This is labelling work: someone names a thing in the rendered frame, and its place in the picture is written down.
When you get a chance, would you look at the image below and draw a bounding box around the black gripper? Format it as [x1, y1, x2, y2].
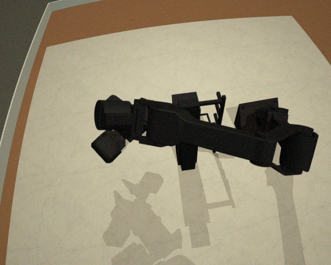
[91, 130, 133, 163]

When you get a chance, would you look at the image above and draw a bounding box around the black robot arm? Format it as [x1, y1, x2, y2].
[94, 95, 319, 176]

